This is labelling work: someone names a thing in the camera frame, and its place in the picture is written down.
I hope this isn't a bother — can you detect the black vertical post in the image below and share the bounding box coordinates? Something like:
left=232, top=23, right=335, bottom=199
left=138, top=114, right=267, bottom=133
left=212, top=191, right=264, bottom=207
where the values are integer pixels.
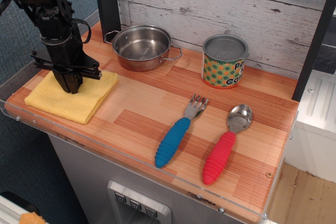
left=291, top=0, right=335, bottom=102
left=97, top=0, right=121, bottom=42

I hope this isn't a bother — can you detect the blue handled fork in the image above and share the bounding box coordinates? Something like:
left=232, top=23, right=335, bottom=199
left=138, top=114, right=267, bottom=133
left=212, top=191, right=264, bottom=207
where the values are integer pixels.
left=154, top=94, right=209, bottom=168

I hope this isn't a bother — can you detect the yellow cloth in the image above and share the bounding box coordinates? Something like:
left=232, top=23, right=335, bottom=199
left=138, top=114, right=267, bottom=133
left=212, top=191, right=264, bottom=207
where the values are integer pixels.
left=24, top=71, right=119, bottom=124

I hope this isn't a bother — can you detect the orange plush object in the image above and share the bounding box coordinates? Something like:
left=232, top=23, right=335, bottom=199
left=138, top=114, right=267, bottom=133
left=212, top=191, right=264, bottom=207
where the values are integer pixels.
left=19, top=212, right=47, bottom=224

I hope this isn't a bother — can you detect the small steel pot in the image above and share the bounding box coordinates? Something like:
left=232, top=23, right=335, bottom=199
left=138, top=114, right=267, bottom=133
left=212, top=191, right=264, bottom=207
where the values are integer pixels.
left=103, top=25, right=183, bottom=71

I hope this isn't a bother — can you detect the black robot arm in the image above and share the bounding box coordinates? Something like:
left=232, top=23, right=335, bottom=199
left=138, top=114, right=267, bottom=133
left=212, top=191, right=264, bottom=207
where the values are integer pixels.
left=1, top=0, right=102, bottom=94

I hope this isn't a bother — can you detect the silver dispenser button panel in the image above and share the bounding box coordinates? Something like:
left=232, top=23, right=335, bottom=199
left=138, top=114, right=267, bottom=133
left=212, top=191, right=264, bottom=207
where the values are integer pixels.
left=107, top=180, right=173, bottom=223

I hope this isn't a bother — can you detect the black vertical post left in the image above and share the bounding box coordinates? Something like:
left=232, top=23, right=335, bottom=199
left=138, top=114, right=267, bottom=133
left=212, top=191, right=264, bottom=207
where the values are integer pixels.
left=97, top=0, right=121, bottom=42

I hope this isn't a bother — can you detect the white toy cabinet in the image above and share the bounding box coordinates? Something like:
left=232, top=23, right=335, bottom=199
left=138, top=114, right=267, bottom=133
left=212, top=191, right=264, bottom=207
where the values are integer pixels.
left=284, top=70, right=335, bottom=182

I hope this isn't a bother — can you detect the grey toy fridge cabinet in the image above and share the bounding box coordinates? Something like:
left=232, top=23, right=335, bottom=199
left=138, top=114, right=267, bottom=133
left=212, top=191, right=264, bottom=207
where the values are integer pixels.
left=49, top=135, right=261, bottom=223

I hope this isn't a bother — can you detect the toy peas and carrots can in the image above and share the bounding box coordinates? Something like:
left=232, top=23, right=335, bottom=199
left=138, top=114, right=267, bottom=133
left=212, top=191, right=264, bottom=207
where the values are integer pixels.
left=201, top=34, right=249, bottom=89

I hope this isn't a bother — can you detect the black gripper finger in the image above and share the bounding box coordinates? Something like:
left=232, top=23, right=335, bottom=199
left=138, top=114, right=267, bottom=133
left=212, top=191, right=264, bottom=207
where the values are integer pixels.
left=68, top=73, right=83, bottom=94
left=54, top=70, right=70, bottom=93

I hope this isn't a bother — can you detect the black vertical post right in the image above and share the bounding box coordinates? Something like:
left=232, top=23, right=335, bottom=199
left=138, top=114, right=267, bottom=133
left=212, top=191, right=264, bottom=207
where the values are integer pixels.
left=291, top=0, right=335, bottom=102

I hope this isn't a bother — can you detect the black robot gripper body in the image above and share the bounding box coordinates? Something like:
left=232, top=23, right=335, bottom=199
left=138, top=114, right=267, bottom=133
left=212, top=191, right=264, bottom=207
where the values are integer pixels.
left=30, top=31, right=102, bottom=80

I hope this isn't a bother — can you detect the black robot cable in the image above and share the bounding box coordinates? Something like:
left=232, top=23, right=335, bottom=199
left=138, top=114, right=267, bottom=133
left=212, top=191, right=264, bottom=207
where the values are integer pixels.
left=72, top=18, right=92, bottom=44

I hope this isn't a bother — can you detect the red handled spoon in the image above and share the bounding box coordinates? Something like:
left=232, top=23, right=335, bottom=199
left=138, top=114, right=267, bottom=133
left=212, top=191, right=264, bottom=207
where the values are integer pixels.
left=202, top=104, right=253, bottom=185

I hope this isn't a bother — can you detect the clear acrylic guard rail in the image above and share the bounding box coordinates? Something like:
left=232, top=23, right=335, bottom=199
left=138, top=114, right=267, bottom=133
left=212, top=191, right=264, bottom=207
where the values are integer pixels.
left=1, top=24, right=298, bottom=223

